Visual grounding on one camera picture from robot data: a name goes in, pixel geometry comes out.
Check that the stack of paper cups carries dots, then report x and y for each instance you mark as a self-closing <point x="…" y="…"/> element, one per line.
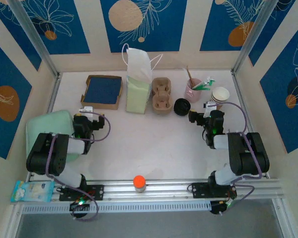
<point x="219" y="95"/>

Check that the white green paper carrier bag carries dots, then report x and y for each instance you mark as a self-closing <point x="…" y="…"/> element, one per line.
<point x="136" y="96"/>

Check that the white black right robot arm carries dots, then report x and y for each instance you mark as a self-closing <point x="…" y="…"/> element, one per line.
<point x="248" y="153"/>

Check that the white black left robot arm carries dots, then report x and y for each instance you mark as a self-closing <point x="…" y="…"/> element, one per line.
<point x="42" y="158"/>

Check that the cardboard napkin tray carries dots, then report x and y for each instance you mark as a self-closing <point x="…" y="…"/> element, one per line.
<point x="99" y="106"/>

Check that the pink holder cup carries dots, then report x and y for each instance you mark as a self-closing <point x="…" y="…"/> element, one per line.
<point x="193" y="95"/>

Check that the mint green zipped case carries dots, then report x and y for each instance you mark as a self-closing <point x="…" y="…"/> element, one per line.
<point x="49" y="124"/>

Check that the orange capped bottle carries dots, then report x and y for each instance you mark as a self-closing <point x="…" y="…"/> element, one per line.
<point x="139" y="182"/>

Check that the blue wet wipes packet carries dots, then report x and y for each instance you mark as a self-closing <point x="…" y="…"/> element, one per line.
<point x="32" y="191"/>

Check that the black controller board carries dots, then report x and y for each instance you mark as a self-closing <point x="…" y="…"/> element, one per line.
<point x="217" y="208"/>
<point x="79" y="208"/>

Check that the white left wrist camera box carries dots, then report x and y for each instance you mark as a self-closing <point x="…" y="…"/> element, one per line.
<point x="86" y="109"/>

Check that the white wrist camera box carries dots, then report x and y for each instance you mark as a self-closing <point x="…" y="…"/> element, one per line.
<point x="86" y="109"/>
<point x="209" y="105"/>

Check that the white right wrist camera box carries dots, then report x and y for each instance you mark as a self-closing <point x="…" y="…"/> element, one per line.
<point x="209" y="105"/>

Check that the aluminium side rail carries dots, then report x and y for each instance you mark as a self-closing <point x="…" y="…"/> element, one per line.
<point x="238" y="84"/>
<point x="53" y="94"/>

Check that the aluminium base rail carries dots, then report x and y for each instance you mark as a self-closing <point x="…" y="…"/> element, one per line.
<point x="164" y="191"/>

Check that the aluminium frame post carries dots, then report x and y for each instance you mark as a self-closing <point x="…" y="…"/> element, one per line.
<point x="35" y="37"/>
<point x="253" y="37"/>

